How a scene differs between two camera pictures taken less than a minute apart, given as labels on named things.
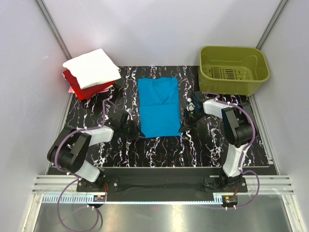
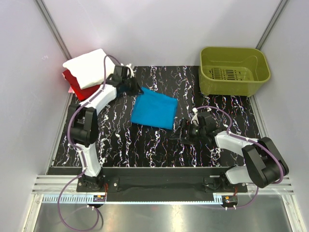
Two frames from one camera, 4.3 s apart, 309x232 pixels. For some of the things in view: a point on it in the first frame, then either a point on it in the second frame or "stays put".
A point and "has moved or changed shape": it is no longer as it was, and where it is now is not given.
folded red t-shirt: [84, 94] stays put
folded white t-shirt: [93, 68] stays put
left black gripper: [136, 133] -> [136, 90]
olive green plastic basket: [231, 71] stays put
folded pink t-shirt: [71, 90] stays put
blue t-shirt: [158, 104] has moved or changed shape
